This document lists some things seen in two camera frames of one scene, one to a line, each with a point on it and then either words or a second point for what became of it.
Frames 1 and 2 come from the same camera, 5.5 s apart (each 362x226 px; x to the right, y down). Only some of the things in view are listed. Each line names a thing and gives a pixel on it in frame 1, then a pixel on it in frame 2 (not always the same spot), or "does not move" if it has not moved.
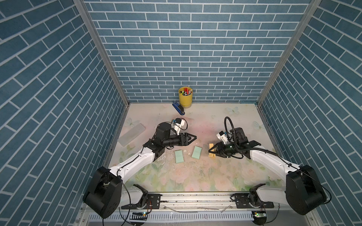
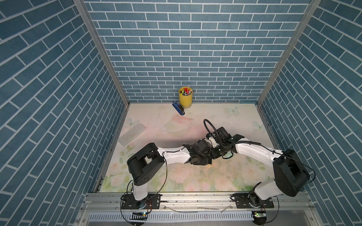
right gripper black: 220,147 does not move
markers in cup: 186,92 does not move
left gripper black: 184,139 → 205,161
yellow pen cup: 185,97 does not move
